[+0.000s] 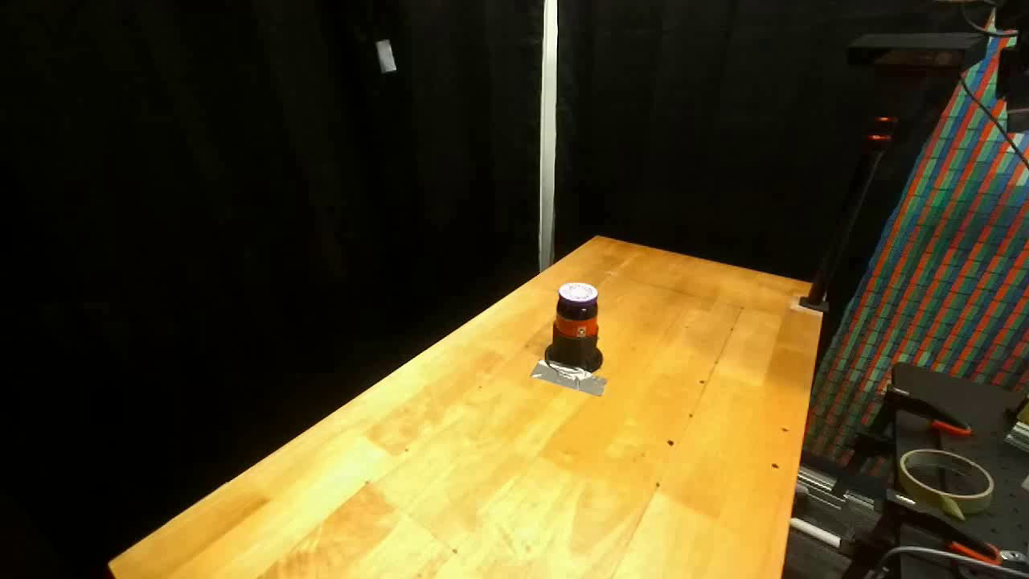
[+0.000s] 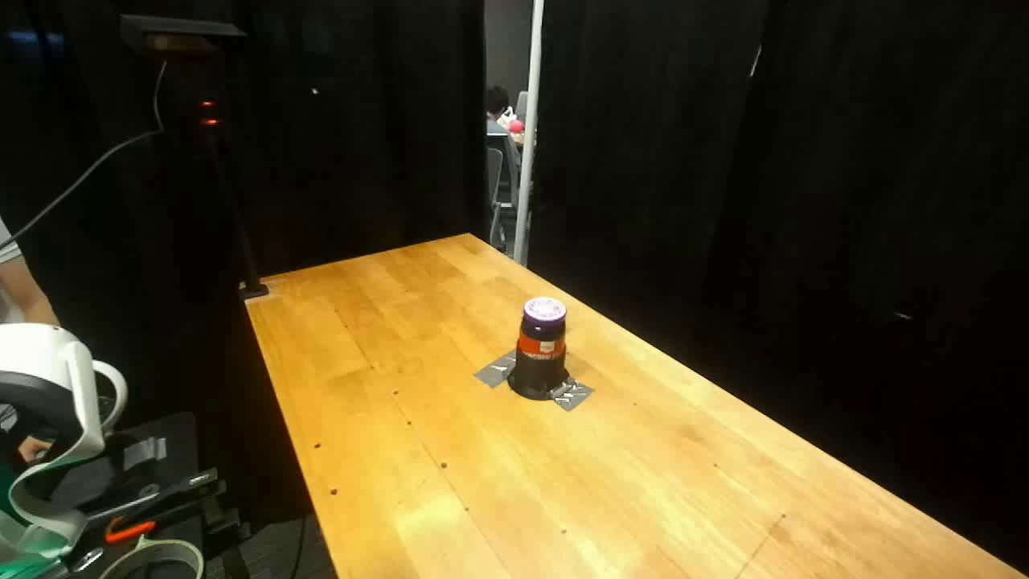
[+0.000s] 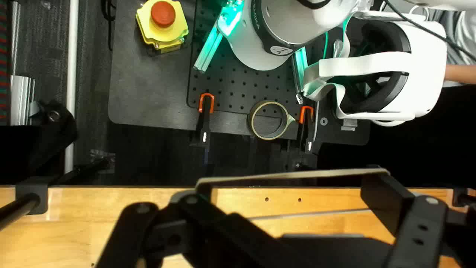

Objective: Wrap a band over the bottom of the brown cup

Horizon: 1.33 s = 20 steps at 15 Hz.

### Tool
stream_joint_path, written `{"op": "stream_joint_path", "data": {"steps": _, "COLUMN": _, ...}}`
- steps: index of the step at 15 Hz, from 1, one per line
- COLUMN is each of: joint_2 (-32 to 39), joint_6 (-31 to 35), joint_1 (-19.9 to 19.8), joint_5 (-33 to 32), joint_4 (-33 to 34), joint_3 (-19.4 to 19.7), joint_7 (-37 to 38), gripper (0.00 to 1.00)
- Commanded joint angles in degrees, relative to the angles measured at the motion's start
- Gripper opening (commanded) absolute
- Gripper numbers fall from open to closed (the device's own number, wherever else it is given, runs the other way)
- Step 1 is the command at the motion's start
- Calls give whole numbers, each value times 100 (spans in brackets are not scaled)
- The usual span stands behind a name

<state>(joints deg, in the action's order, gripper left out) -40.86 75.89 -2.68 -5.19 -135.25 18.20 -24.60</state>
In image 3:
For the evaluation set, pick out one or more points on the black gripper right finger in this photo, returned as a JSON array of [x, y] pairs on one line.
[[421, 233]]

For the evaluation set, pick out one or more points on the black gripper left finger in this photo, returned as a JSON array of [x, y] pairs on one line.
[[164, 233]]

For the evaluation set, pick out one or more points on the thin stretchy rubber band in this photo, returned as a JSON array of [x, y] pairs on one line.
[[298, 175]]

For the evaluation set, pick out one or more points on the person forearm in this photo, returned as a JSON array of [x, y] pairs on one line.
[[461, 75]]

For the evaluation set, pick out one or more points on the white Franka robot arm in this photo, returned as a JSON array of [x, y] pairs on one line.
[[250, 50]]

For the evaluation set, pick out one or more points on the tape roll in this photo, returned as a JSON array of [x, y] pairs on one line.
[[253, 127]]

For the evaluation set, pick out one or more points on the black perforated breadboard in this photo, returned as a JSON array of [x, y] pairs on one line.
[[232, 90]]

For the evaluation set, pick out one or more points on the white VR headset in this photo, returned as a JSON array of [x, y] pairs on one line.
[[426, 60]]

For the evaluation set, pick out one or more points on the green lit metal bar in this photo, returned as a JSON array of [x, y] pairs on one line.
[[210, 47]]

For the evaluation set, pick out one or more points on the silver aluminium extrusion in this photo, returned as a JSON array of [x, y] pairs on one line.
[[21, 99]]

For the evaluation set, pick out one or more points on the grey shirt sleeve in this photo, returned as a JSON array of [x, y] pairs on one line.
[[463, 38]]

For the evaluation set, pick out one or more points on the yellow emergency stop button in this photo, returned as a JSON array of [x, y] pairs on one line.
[[162, 15]]

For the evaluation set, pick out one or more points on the colourful striped fabric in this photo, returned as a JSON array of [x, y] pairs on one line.
[[3, 60]]

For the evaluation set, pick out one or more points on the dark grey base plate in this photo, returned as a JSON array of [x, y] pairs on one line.
[[143, 84]]

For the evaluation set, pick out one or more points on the black camera stand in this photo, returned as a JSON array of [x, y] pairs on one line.
[[46, 136]]

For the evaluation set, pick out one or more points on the white metal rail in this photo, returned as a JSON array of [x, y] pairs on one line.
[[72, 75]]

